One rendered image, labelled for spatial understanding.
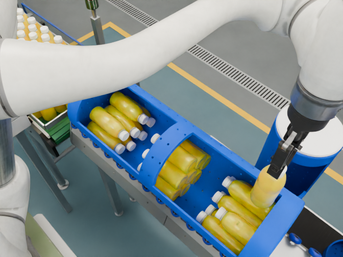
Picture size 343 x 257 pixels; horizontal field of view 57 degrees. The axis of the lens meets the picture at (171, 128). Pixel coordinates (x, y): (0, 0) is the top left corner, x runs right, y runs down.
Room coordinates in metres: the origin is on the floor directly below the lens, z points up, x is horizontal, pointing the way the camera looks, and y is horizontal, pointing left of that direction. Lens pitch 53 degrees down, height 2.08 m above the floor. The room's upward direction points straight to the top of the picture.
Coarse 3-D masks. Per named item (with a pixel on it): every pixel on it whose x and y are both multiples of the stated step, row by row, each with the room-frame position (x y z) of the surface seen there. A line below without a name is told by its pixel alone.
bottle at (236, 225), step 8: (224, 216) 0.38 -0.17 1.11; (232, 216) 0.37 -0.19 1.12; (240, 216) 0.37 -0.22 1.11; (224, 224) 0.35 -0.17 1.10; (232, 224) 0.35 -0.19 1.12; (240, 224) 0.34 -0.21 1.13; (248, 224) 0.35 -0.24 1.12; (232, 232) 0.33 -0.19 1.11; (240, 232) 0.32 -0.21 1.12; (248, 232) 0.32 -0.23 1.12; (240, 240) 0.30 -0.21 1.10; (248, 240) 0.30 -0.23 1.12
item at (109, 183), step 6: (102, 174) 0.81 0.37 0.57; (108, 180) 0.81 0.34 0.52; (108, 186) 0.80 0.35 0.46; (114, 186) 0.82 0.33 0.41; (108, 192) 0.81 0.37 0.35; (114, 192) 0.81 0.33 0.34; (114, 198) 0.81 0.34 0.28; (114, 204) 0.80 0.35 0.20; (120, 204) 0.83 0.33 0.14; (114, 210) 0.81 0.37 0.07; (120, 210) 0.82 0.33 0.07
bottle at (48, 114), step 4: (52, 108) 0.94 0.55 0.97; (40, 112) 0.92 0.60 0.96; (44, 112) 0.91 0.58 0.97; (48, 112) 0.92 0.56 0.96; (52, 112) 0.93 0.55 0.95; (56, 112) 0.95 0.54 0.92; (44, 116) 0.91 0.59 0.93; (48, 116) 0.92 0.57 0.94; (52, 116) 0.92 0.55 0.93; (56, 116) 0.94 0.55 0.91; (48, 120) 0.91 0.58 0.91
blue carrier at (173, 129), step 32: (96, 96) 0.88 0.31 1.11; (160, 128) 0.79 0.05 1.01; (192, 128) 0.64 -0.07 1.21; (128, 160) 0.65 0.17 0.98; (160, 160) 0.52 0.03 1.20; (224, 160) 0.61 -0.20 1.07; (160, 192) 0.45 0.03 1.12; (192, 192) 0.53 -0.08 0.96; (288, 192) 0.42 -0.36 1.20; (192, 224) 0.35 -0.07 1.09; (288, 224) 0.31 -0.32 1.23; (256, 256) 0.24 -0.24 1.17
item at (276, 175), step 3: (270, 165) 0.37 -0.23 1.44; (285, 165) 0.35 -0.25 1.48; (270, 168) 0.37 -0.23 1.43; (282, 168) 0.35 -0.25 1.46; (267, 171) 0.37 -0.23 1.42; (270, 171) 0.36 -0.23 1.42; (273, 171) 0.36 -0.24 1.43; (279, 171) 0.35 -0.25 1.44; (282, 171) 0.35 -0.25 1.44; (270, 174) 0.36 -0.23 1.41; (273, 174) 0.36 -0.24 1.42; (276, 174) 0.35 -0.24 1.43; (279, 174) 0.35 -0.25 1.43; (276, 177) 0.35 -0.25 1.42
